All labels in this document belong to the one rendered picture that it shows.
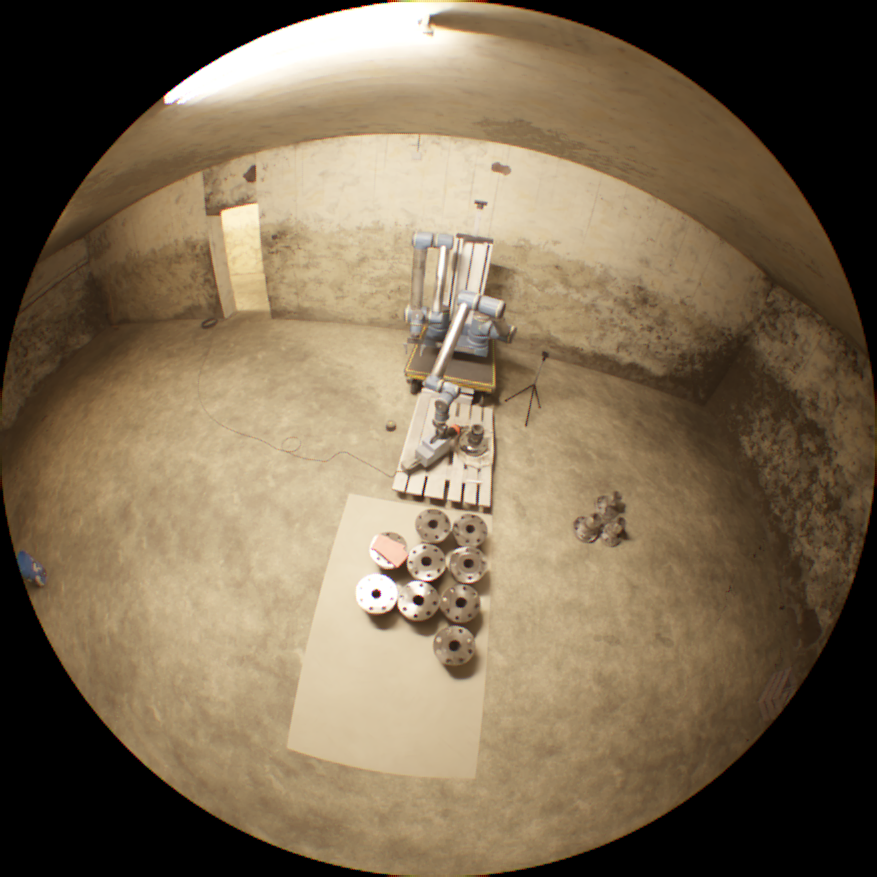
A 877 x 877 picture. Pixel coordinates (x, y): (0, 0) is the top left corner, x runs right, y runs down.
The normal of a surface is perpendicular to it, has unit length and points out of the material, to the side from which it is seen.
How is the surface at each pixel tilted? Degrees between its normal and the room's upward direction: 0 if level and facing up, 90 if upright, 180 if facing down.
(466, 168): 90
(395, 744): 0
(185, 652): 0
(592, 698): 0
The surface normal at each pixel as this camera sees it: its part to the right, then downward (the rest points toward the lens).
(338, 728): 0.11, -0.67
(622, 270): -0.14, 0.72
